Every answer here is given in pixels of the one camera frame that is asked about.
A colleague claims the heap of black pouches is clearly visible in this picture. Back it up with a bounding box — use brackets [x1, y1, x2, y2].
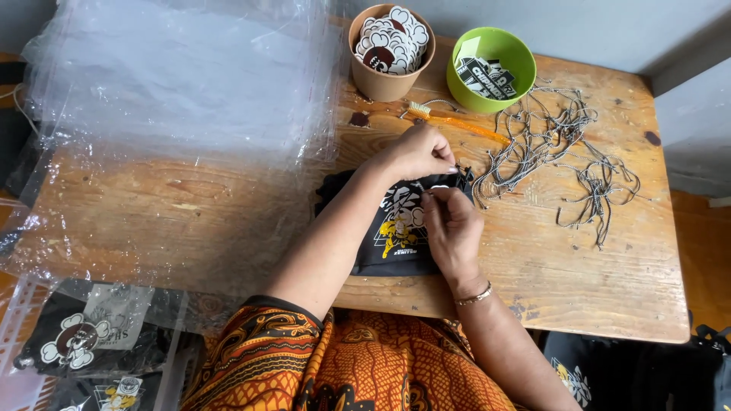
[541, 325, 731, 411]

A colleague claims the packed pouch with skull print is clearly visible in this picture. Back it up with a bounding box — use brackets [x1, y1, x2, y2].
[13, 280, 189, 379]

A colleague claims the heap of black-white labels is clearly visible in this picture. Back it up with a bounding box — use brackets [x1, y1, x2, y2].
[455, 37, 518, 101]

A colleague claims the gold bracelet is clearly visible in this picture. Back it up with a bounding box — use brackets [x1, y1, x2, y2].
[454, 281, 493, 307]

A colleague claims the person's right hand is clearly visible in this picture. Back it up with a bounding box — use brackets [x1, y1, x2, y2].
[421, 186, 486, 280]

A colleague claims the stack of clear plastic bags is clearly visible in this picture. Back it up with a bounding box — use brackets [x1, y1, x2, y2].
[0, 0, 343, 275]

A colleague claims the green plastic bowl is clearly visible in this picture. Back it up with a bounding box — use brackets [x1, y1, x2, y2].
[446, 27, 537, 114]

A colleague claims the orange toothbrush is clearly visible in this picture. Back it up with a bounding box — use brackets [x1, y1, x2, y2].
[407, 102, 511, 145]

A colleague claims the brown paper cup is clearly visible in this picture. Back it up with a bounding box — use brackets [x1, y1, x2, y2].
[348, 4, 436, 103]

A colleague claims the pile of black-white cords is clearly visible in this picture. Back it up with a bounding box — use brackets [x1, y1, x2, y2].
[472, 79, 649, 251]

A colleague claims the black printed drawstring pouch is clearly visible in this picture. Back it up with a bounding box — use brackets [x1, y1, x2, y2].
[314, 167, 476, 277]

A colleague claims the person's left hand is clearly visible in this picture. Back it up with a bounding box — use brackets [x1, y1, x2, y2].
[378, 123, 459, 183]

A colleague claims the packed pouch with yellow print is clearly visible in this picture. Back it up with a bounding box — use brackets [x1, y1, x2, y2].
[46, 371, 172, 411]

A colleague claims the heap of skull stickers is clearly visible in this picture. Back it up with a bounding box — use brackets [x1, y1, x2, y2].
[354, 6, 430, 76]

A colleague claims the orange patterned dress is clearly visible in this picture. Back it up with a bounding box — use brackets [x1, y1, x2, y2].
[180, 295, 532, 411]

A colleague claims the wooden table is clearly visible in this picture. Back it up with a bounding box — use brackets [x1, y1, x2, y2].
[11, 16, 691, 344]

